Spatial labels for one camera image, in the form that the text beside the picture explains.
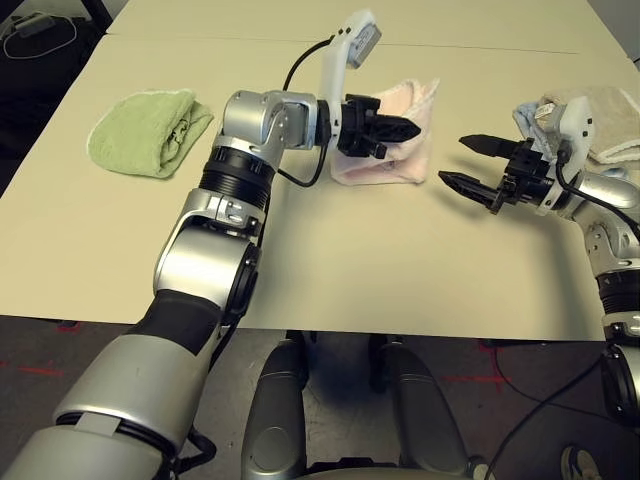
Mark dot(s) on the grey robot leg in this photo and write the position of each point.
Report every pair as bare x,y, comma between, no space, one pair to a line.
430,415
275,415

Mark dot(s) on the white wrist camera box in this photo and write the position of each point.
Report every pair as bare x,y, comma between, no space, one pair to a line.
580,125
335,70

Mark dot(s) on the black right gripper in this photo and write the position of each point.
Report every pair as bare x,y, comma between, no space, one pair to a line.
525,175

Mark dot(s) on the red floor tape line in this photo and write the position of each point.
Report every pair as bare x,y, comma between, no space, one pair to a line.
42,371

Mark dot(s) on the light blue folded towel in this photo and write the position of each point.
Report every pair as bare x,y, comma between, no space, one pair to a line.
530,120

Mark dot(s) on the grey robot right leg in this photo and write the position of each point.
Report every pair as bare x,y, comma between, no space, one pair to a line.
430,415

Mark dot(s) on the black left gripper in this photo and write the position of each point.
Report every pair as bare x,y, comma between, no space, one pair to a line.
355,127

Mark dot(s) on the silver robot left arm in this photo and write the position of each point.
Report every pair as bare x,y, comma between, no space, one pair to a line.
210,250

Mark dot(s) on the beige robot torso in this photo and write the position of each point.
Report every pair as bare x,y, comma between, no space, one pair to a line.
390,474

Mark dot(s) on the green towel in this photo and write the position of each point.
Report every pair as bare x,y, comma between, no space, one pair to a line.
135,135

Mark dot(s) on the grey power strip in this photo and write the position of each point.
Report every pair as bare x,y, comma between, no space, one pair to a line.
35,24

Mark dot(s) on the beige folded towel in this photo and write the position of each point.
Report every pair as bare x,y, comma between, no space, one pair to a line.
612,120

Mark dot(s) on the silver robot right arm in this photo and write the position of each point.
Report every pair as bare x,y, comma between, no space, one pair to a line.
610,240

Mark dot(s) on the pink towel with embroidery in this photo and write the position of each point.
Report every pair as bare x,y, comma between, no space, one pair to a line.
415,100

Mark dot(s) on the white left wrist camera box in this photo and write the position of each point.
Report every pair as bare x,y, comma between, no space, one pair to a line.
335,70

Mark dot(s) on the grey sneaker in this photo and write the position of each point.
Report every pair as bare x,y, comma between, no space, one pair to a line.
580,465
479,469

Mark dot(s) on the black table leg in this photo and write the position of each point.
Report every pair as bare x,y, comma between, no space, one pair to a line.
100,15

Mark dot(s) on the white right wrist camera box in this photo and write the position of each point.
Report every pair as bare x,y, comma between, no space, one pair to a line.
580,125

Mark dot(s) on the grey robot left leg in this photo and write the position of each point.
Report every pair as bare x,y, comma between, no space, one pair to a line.
275,415

